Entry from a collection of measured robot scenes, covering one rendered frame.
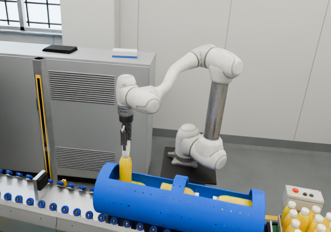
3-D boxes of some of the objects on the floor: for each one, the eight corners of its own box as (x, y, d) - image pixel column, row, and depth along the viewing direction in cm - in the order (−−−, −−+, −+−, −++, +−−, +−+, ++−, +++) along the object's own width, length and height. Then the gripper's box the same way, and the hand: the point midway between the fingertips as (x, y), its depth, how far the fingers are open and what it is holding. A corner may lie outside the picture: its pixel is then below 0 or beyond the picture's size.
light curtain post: (58, 252, 262) (37, 56, 195) (65, 253, 261) (46, 57, 194) (54, 258, 257) (31, 58, 190) (61, 259, 256) (40, 59, 189)
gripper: (124, 107, 170) (124, 145, 178) (114, 118, 154) (114, 160, 163) (137, 109, 168) (137, 147, 177) (128, 120, 153) (127, 162, 162)
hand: (126, 148), depth 169 cm, fingers closed on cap, 4 cm apart
